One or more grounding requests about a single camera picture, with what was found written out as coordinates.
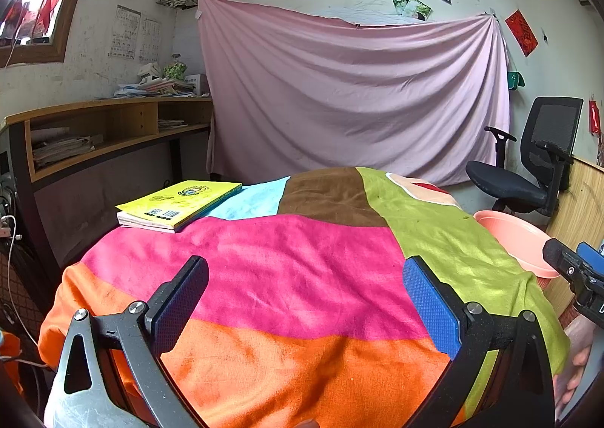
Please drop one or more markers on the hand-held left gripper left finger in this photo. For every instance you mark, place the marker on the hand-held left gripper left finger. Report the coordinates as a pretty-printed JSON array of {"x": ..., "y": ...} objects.
[{"x": 181, "y": 300}]

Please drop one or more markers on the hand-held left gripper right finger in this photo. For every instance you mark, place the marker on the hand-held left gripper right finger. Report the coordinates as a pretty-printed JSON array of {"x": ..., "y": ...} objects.
[{"x": 432, "y": 305}]

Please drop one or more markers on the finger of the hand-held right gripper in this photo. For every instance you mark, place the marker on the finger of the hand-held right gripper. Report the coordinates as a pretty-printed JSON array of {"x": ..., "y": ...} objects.
[
  {"x": 592, "y": 256},
  {"x": 561, "y": 260}
]

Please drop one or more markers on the salmon plastic basin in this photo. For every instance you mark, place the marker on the salmon plastic basin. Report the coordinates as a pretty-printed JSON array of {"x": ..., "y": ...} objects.
[{"x": 514, "y": 239}]

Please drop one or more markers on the person's right hand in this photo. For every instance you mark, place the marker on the person's right hand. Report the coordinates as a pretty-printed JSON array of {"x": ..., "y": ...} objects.
[{"x": 575, "y": 362}]

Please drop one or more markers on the wooden board panel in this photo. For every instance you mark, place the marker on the wooden board panel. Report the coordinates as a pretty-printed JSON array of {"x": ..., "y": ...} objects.
[{"x": 578, "y": 206}]

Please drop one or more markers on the thin white pink book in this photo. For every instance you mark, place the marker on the thin white pink book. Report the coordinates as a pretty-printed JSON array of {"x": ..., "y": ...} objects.
[{"x": 141, "y": 223}]

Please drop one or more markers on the black office chair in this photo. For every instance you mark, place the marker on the black office chair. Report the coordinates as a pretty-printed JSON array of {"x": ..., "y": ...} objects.
[{"x": 514, "y": 185}]

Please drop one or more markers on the yellow book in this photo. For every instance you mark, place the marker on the yellow book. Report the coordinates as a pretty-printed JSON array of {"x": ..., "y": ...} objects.
[{"x": 184, "y": 199}]

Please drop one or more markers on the multicoloured patchwork blanket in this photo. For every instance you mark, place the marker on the multicoloured patchwork blanket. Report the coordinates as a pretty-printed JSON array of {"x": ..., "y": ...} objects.
[{"x": 306, "y": 277}]

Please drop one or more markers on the red hanging packet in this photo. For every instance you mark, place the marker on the red hanging packet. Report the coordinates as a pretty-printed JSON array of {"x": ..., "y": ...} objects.
[{"x": 595, "y": 116}]

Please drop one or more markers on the small stack of shelf papers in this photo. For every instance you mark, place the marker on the small stack of shelf papers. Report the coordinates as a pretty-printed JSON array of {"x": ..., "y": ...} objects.
[{"x": 172, "y": 124}]

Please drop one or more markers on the large stack of shelf papers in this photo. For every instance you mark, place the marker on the large stack of shelf papers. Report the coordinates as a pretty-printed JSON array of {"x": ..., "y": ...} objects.
[{"x": 63, "y": 150}]

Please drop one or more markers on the pile of papers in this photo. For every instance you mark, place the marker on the pile of papers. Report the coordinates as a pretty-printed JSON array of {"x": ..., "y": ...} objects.
[{"x": 151, "y": 89}]

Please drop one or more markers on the wooden desk with shelves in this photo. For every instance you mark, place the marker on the wooden desk with shelves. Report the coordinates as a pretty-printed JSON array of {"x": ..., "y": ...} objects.
[{"x": 94, "y": 105}]

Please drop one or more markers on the white cardboard box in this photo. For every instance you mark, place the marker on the white cardboard box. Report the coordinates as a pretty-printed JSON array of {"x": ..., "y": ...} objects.
[{"x": 196, "y": 84}]

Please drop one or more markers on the pink hanging bed sheet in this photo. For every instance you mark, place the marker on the pink hanging bed sheet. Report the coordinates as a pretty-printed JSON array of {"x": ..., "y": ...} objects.
[{"x": 354, "y": 93}]

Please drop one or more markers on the green potted plant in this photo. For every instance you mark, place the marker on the green potted plant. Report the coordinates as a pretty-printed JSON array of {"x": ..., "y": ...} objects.
[{"x": 174, "y": 71}]

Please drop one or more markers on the window with red decorations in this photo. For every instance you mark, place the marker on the window with red decorations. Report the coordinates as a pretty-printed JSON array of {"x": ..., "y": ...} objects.
[{"x": 33, "y": 8}]

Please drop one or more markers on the red paper wall ornament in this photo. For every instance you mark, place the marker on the red paper wall ornament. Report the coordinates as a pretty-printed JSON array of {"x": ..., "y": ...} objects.
[{"x": 521, "y": 33}]

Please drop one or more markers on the small wall calendar sheet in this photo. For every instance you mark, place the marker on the small wall calendar sheet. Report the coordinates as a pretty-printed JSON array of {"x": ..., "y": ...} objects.
[{"x": 150, "y": 39}]

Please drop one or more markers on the large wall calendar sheet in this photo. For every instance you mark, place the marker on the large wall calendar sheet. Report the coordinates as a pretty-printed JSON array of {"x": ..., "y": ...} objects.
[{"x": 124, "y": 31}]

